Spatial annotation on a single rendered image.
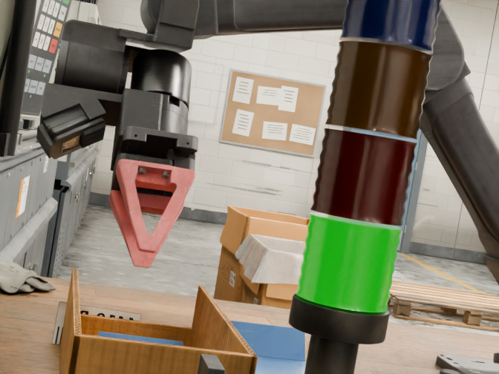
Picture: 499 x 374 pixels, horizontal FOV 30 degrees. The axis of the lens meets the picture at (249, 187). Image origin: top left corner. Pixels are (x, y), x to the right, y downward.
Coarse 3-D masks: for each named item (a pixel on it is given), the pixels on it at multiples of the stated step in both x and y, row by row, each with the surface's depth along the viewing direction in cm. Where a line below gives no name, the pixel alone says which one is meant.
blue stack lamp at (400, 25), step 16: (352, 0) 37; (368, 0) 36; (384, 0) 36; (400, 0) 36; (416, 0) 36; (432, 0) 36; (352, 16) 37; (368, 16) 36; (384, 16) 36; (400, 16) 36; (416, 16) 36; (432, 16) 36; (352, 32) 36; (368, 32) 36; (384, 32) 36; (400, 32) 36; (416, 32) 36; (432, 32) 37; (416, 48) 37; (432, 48) 37
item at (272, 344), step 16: (256, 336) 82; (272, 336) 82; (288, 336) 83; (304, 336) 83; (256, 352) 81; (272, 352) 81; (288, 352) 82; (304, 352) 82; (256, 368) 77; (272, 368) 78; (288, 368) 79; (304, 368) 79
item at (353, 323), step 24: (312, 312) 37; (336, 312) 36; (360, 312) 36; (384, 312) 37; (312, 336) 38; (336, 336) 36; (360, 336) 36; (384, 336) 37; (312, 360) 38; (336, 360) 37
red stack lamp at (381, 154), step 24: (336, 144) 36; (360, 144) 36; (384, 144) 36; (408, 144) 36; (336, 168) 36; (360, 168) 36; (384, 168) 36; (408, 168) 37; (336, 192) 36; (360, 192) 36; (384, 192) 36; (336, 216) 36; (360, 216) 36; (384, 216) 36
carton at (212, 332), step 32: (64, 320) 83; (96, 320) 83; (128, 320) 84; (224, 320) 71; (64, 352) 71; (96, 352) 59; (128, 352) 59; (160, 352) 60; (192, 352) 60; (224, 352) 61
